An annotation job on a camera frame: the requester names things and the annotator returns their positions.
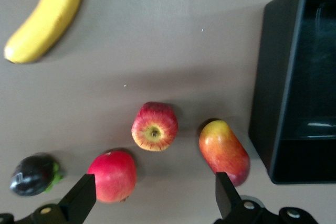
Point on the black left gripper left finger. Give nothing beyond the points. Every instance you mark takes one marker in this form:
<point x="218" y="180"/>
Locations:
<point x="78" y="203"/>

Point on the red pomegranate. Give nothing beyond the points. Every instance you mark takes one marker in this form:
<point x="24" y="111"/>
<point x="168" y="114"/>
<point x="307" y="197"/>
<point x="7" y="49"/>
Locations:
<point x="115" y="176"/>

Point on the black plastic box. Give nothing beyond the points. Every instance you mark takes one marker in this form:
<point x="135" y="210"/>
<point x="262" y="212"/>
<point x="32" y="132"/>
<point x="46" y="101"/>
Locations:
<point x="302" y="103"/>

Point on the red yellow mango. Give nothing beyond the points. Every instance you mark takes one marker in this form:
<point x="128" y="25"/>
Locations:
<point x="223" y="150"/>

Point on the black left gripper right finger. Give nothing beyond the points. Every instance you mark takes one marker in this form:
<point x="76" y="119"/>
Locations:
<point x="228" y="203"/>

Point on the yellow banana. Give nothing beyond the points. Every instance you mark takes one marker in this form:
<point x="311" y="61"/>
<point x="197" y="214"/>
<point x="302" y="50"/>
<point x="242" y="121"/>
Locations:
<point x="47" y="24"/>

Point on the dark purple eggplant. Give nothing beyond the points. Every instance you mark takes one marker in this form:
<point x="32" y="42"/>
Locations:
<point x="31" y="176"/>

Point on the red yellow apple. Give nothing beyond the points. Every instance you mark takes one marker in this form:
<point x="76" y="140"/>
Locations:
<point x="155" y="129"/>

